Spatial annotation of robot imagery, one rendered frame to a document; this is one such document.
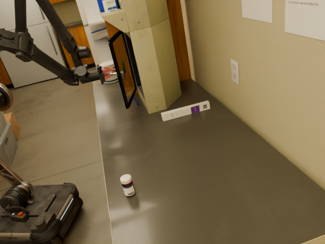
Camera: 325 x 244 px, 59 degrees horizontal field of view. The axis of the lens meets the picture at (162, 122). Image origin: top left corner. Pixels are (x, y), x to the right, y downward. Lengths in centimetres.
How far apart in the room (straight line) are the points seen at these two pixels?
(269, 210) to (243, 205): 8
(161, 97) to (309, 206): 97
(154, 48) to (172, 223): 93
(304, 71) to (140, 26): 83
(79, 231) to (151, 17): 169
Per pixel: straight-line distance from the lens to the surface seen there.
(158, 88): 161
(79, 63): 197
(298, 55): 104
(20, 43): 140
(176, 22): 195
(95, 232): 240
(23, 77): 674
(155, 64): 157
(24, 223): 240
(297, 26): 102
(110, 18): 149
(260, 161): 118
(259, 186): 107
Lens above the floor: 166
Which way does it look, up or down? 28 degrees down
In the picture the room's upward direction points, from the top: 12 degrees counter-clockwise
